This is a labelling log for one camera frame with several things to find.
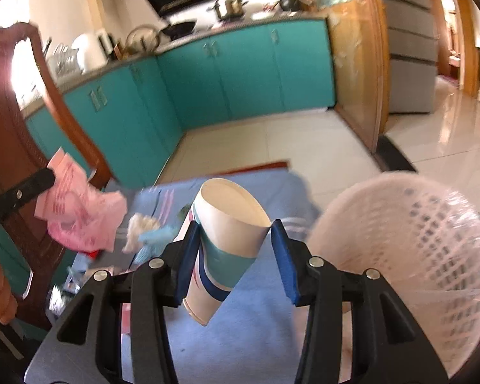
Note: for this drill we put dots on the blue striped tablecloth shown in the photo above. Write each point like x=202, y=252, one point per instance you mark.
x=256, y=328

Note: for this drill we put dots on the dark floor mat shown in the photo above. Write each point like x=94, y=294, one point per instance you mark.
x=396, y=156

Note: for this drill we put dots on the grey refrigerator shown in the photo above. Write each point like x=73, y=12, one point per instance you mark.
x=408, y=48

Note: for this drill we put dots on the pink plastic bag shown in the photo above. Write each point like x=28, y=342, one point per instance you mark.
x=80, y=216

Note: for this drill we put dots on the teal kitchen base cabinet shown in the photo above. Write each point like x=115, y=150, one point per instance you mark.
x=244, y=72

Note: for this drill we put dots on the wooden framed glass door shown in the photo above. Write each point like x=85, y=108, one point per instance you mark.
x=356, y=68

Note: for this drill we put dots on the white kitchen appliance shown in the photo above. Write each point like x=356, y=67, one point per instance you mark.
x=84, y=52

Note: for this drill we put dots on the steel cooking pot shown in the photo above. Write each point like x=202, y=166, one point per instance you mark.
x=230, y=7

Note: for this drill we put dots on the pink plastic mesh basket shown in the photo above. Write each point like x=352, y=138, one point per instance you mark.
x=404, y=248

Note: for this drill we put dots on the black wok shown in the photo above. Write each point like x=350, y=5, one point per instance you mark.
x=180, y=28

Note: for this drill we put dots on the brown wooden chair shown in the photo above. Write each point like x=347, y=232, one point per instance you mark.
x=16, y=148

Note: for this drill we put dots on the round metal lid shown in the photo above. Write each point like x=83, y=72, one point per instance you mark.
x=142, y=40

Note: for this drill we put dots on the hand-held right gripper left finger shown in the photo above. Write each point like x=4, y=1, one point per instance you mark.
x=188, y=258

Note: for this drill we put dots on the small red packet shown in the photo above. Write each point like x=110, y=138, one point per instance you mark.
x=91, y=253

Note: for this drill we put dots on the crumpled white tissue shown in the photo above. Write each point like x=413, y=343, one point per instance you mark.
x=138, y=230

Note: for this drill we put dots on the wooden doorway frame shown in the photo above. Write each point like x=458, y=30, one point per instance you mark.
x=466, y=48

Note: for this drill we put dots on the light blue textured cloth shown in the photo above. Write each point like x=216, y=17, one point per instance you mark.
x=156, y=238

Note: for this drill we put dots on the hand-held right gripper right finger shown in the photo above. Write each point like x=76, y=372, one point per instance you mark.
x=284, y=264

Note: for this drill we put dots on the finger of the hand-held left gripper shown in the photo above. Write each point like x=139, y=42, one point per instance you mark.
x=24, y=191

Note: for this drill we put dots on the metal dish rack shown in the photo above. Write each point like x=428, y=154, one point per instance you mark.
x=64, y=62

